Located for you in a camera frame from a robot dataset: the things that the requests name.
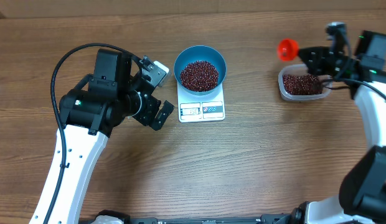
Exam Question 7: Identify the red measuring scoop blue handle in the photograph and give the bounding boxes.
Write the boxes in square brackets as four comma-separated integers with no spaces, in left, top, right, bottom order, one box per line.
[276,39,299,61]

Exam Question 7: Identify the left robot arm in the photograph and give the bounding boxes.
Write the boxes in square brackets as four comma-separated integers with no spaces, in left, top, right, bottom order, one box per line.
[30,43,174,223]

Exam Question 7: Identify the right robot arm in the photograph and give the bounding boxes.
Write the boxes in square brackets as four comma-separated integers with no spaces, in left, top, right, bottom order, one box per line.
[277,27,386,223]

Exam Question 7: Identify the white digital kitchen scale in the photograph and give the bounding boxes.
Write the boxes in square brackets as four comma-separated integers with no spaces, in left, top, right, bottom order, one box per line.
[177,83,225,123]

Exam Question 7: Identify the red beans in bowl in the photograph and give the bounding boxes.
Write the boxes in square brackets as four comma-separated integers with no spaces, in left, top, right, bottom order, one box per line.
[180,60,219,92]

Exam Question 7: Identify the blue bowl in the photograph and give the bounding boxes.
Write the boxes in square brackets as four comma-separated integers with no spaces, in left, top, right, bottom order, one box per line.
[174,45,227,93]

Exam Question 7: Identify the clear plastic container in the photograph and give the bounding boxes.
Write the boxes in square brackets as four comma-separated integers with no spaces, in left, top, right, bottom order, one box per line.
[278,64,332,101]

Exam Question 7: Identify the red adzuki beans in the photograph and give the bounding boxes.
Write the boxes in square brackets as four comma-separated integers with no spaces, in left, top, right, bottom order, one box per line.
[283,74,323,95]

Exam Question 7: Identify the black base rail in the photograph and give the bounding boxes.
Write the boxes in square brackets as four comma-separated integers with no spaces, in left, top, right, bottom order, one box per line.
[100,208,304,224]

